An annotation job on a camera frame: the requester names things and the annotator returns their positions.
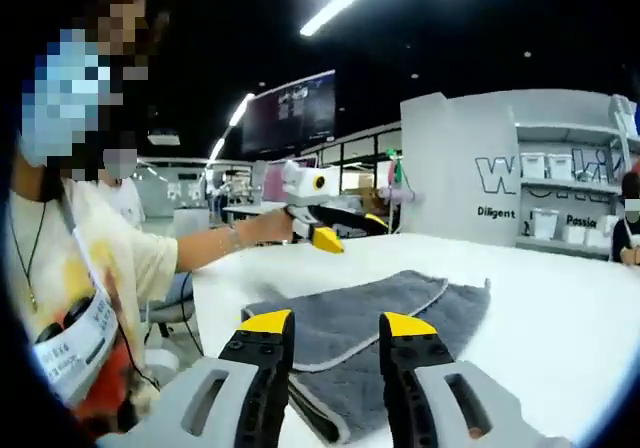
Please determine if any grey towel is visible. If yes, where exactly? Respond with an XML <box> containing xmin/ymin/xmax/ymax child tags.
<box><xmin>241</xmin><ymin>269</ymin><xmax>492</xmax><ymax>444</ymax></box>

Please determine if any grey office chair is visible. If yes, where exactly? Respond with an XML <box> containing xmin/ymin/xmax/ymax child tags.
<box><xmin>147</xmin><ymin>272</ymin><xmax>199</xmax><ymax>342</ymax></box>

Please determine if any white table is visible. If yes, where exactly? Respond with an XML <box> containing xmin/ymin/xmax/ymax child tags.
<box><xmin>192</xmin><ymin>232</ymin><xmax>640</xmax><ymax>448</ymax></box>

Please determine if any purple rolled mat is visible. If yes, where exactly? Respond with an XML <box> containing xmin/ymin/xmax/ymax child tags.
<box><xmin>379</xmin><ymin>187</ymin><xmax>426</xmax><ymax>205</ymax></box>

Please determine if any open laptop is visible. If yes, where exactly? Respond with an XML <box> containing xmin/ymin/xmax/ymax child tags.
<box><xmin>259</xmin><ymin>157</ymin><xmax>321</xmax><ymax>204</ymax></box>

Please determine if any dark cord necklace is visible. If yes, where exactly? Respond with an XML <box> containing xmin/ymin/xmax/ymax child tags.
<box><xmin>10</xmin><ymin>202</ymin><xmax>49</xmax><ymax>314</ymax></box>

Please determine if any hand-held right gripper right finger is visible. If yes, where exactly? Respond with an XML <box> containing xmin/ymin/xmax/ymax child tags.
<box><xmin>378</xmin><ymin>311</ymin><xmax>574</xmax><ymax>448</ymax></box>

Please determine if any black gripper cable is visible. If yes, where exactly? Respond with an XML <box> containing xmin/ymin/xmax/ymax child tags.
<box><xmin>178</xmin><ymin>270</ymin><xmax>205</xmax><ymax>358</ymax></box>

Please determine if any small green red flag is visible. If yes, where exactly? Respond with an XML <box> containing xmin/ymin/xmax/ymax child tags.
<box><xmin>387</xmin><ymin>150</ymin><xmax>410</xmax><ymax>192</ymax></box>

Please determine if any dark hanging monitor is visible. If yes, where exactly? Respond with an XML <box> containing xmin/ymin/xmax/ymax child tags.
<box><xmin>241</xmin><ymin>69</ymin><xmax>337</xmax><ymax>157</ymax></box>

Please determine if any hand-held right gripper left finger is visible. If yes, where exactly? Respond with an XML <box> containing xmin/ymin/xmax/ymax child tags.
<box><xmin>97</xmin><ymin>309</ymin><xmax>296</xmax><ymax>448</ymax></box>

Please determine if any grey metal shelving rack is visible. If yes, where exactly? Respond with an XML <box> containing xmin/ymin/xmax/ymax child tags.
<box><xmin>514</xmin><ymin>95</ymin><xmax>640</xmax><ymax>262</ymax></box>

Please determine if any person's left hand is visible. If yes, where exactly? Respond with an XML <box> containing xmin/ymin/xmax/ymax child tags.
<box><xmin>247</xmin><ymin>207</ymin><xmax>297</xmax><ymax>247</ymax></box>

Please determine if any long ceiling light strip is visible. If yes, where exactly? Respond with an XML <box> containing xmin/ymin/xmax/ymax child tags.
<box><xmin>299</xmin><ymin>0</ymin><xmax>406</xmax><ymax>37</ymax></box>

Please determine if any short ceiling light strip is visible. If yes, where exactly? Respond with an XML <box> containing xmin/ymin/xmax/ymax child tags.
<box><xmin>207</xmin><ymin>92</ymin><xmax>256</xmax><ymax>164</ymax></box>

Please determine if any white chest-worn device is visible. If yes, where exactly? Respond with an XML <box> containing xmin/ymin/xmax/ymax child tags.
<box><xmin>32</xmin><ymin>287</ymin><xmax>121</xmax><ymax>405</ymax></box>

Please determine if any row of white storage boxes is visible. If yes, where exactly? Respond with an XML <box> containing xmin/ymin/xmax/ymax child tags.
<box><xmin>527</xmin><ymin>152</ymin><xmax>621</xmax><ymax>249</ymax></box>

